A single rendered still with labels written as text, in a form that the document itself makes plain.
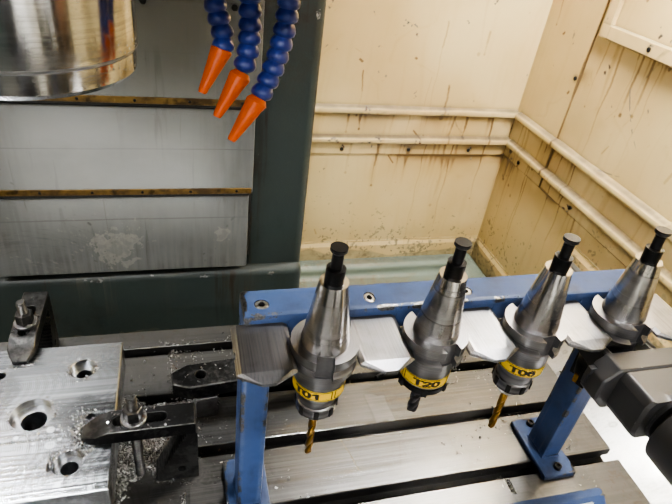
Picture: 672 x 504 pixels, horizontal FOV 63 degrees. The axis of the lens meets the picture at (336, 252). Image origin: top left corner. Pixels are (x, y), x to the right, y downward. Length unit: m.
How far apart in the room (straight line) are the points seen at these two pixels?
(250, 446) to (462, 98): 1.12
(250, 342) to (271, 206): 0.61
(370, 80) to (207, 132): 0.57
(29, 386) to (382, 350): 0.48
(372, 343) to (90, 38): 0.34
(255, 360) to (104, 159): 0.58
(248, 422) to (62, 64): 0.40
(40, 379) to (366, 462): 0.45
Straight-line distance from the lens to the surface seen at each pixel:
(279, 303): 0.53
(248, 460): 0.68
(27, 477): 0.73
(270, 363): 0.49
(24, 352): 0.85
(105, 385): 0.79
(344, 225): 1.60
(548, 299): 0.56
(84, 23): 0.41
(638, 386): 0.61
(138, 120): 0.96
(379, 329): 0.54
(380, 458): 0.83
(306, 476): 0.80
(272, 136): 1.02
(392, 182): 1.57
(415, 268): 1.71
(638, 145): 1.29
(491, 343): 0.56
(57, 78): 0.41
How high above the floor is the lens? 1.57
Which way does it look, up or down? 34 degrees down
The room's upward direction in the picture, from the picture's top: 8 degrees clockwise
